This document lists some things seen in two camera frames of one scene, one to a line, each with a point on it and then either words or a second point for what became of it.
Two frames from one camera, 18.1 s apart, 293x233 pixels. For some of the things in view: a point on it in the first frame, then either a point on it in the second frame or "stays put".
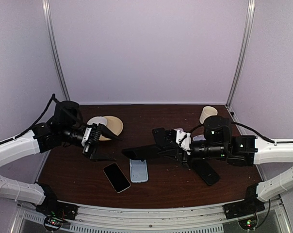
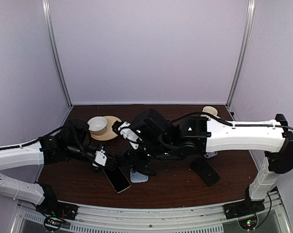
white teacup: [98, 120] stays put
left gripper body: [92, 141] to [96, 169]
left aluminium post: [48, 28] stays put
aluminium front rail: [202, 219] stays put
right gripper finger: [183, 157] to [147, 171]
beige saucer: [115, 124] stays put
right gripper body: [189, 164] to [130, 159]
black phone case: [206, 171] stays put
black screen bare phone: [116, 177] stays put
